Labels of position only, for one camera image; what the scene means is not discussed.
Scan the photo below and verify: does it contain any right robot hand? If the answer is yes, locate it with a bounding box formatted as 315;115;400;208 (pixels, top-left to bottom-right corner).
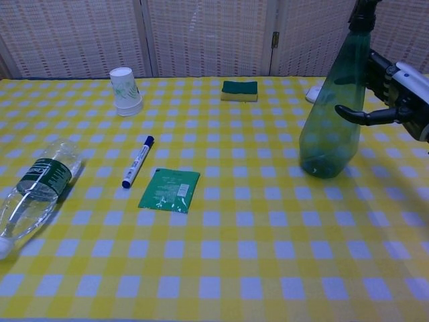
334;48;429;146

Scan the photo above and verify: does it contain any green spray bottle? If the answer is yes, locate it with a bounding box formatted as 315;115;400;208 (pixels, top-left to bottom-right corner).
298;0;379;179

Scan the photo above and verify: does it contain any clear plastic water bottle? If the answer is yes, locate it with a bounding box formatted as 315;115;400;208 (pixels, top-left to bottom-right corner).
0;138;83;260

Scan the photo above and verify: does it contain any white computer mouse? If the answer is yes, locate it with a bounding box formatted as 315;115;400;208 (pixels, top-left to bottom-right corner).
305;85;323;101

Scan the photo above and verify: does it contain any green yellow sponge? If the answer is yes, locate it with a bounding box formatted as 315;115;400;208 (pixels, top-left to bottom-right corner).
220;80;259;103

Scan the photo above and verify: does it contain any woven folding screen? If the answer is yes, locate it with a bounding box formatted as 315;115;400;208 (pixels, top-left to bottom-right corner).
0;0;429;81

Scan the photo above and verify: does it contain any yellow checkered tablecloth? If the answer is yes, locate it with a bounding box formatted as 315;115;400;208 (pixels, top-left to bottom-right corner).
0;75;429;322

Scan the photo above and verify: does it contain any green foil sachet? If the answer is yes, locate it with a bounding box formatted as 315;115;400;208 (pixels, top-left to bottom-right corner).
137;167;201;213

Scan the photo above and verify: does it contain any blue white marker pen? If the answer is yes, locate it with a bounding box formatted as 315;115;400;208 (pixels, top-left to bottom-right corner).
121;135;156;189

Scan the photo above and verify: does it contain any white paper cup stack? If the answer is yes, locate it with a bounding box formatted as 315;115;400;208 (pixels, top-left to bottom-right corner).
109;66;144;117

